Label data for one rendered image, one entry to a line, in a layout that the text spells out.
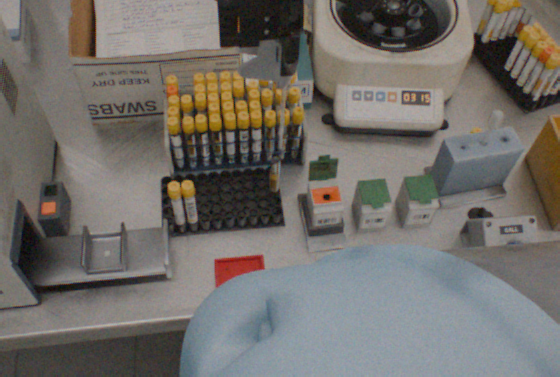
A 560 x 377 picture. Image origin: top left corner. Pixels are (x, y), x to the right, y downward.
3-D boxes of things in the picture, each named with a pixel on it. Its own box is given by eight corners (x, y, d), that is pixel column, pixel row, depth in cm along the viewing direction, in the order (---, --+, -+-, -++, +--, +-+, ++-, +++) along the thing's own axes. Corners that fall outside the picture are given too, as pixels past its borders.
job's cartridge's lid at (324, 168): (310, 159, 81) (309, 156, 81) (308, 183, 85) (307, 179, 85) (339, 156, 81) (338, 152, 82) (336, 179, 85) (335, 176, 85)
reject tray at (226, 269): (217, 308, 82) (217, 305, 82) (214, 261, 86) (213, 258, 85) (268, 303, 83) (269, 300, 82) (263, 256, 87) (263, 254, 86)
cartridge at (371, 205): (357, 233, 89) (364, 209, 83) (350, 204, 92) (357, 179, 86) (384, 230, 89) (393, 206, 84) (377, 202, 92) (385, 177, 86)
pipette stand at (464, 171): (440, 209, 92) (459, 170, 83) (423, 170, 95) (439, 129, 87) (505, 197, 93) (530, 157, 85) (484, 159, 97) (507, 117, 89)
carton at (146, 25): (88, 127, 99) (63, 58, 86) (94, 2, 115) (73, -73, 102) (245, 115, 101) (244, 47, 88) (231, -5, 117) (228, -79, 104)
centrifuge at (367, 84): (309, 133, 99) (316, 80, 89) (311, 5, 116) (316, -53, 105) (463, 140, 99) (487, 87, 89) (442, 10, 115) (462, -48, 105)
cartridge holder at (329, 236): (308, 253, 87) (310, 240, 84) (296, 198, 92) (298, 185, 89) (346, 248, 88) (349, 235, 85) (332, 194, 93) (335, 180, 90)
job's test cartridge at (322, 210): (311, 234, 87) (314, 210, 82) (304, 205, 90) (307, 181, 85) (339, 230, 88) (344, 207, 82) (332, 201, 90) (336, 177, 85)
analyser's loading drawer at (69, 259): (8, 294, 81) (-6, 277, 77) (14, 248, 85) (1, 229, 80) (172, 277, 83) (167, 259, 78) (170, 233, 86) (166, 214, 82)
